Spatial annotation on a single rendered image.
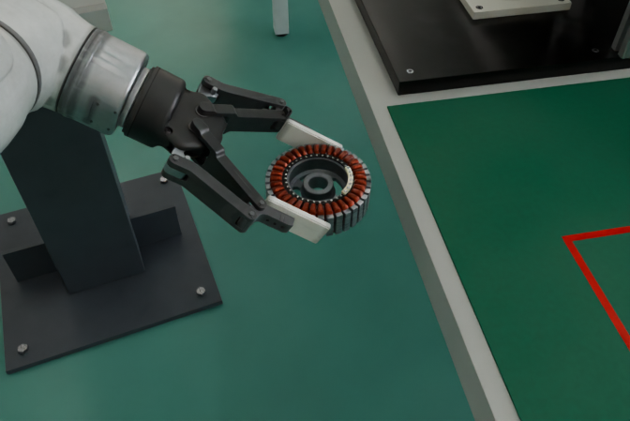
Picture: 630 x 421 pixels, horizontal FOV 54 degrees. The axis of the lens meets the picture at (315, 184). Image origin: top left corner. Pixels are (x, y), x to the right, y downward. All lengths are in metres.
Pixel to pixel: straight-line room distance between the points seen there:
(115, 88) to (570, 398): 0.48
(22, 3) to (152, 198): 1.18
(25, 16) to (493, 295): 0.48
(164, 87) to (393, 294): 1.02
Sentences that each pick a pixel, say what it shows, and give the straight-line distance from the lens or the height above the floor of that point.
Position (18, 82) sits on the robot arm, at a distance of 0.53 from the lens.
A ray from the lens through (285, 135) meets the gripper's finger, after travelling 0.70.
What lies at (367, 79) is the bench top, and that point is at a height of 0.75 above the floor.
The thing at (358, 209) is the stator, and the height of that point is 0.77.
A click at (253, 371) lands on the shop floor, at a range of 1.41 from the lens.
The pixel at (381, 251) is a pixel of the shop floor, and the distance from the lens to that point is 1.59.
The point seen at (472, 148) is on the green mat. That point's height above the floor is 0.75.
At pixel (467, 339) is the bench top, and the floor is 0.75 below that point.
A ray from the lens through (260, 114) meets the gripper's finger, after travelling 0.68.
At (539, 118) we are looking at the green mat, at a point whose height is 0.75.
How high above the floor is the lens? 1.25
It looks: 46 degrees down
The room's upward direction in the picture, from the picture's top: straight up
